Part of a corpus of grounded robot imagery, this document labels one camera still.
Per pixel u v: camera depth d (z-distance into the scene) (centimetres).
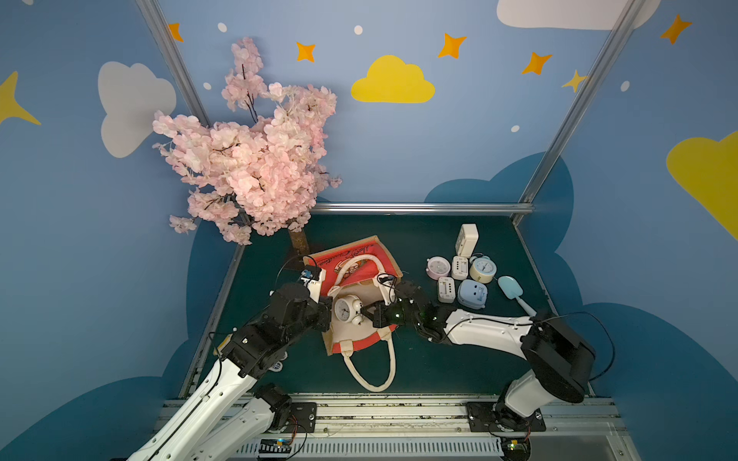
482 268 101
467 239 101
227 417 45
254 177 60
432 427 74
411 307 65
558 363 44
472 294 96
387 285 76
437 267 104
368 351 83
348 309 82
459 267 104
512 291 100
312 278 60
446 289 98
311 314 59
